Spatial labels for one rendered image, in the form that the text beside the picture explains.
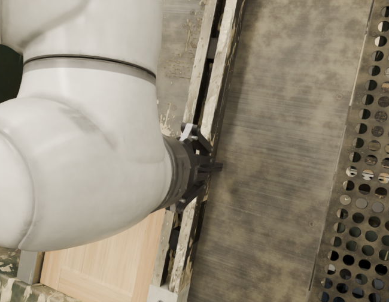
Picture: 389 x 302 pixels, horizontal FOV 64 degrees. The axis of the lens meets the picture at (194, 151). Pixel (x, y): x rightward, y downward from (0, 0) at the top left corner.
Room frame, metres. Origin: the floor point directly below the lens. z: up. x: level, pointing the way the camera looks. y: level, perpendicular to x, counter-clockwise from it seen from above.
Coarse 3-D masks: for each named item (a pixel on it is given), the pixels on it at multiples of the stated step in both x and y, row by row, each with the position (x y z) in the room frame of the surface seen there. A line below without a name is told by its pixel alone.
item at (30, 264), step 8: (24, 256) 0.51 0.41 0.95; (32, 256) 0.50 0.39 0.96; (40, 256) 0.51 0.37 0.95; (24, 264) 0.50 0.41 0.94; (32, 264) 0.49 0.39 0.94; (40, 264) 0.50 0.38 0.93; (24, 272) 0.49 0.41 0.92; (32, 272) 0.48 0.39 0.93; (40, 272) 0.50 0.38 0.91; (24, 280) 0.48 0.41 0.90; (32, 280) 0.47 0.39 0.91
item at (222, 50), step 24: (216, 0) 0.63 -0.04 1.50; (240, 0) 0.64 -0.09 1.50; (216, 24) 0.63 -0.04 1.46; (240, 24) 0.65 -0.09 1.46; (216, 48) 0.59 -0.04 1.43; (192, 72) 0.57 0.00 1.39; (216, 72) 0.56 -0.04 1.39; (192, 96) 0.55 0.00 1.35; (216, 96) 0.54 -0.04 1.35; (192, 120) 0.53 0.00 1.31; (216, 120) 0.53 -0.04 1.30; (216, 144) 0.54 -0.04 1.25; (168, 216) 0.44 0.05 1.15; (192, 216) 0.43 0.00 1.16; (168, 240) 0.42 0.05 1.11; (192, 240) 0.42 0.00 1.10; (168, 264) 0.41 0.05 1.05; (192, 264) 0.42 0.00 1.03; (168, 288) 0.37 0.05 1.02
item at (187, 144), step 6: (186, 138) 0.36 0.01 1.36; (186, 144) 0.35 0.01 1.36; (186, 150) 0.31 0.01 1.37; (192, 150) 0.36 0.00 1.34; (192, 156) 0.32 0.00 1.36; (192, 162) 0.31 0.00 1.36; (192, 168) 0.30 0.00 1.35; (192, 174) 0.30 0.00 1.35; (192, 180) 0.30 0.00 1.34; (186, 192) 0.30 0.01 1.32
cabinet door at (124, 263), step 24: (120, 240) 0.49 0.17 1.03; (144, 240) 0.47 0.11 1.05; (48, 264) 0.50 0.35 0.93; (72, 264) 0.49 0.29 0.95; (96, 264) 0.47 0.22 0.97; (120, 264) 0.46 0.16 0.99; (144, 264) 0.44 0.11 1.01; (72, 288) 0.45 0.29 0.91; (96, 288) 0.44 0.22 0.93; (120, 288) 0.43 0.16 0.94; (144, 288) 0.42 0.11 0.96
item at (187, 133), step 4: (188, 124) 0.38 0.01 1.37; (192, 124) 0.38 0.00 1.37; (188, 128) 0.38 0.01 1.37; (184, 132) 0.37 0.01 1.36; (188, 132) 0.37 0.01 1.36; (184, 136) 0.37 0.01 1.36; (188, 136) 0.37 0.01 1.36; (192, 136) 0.38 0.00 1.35; (196, 136) 0.38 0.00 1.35; (180, 140) 0.36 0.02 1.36; (192, 140) 0.38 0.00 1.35
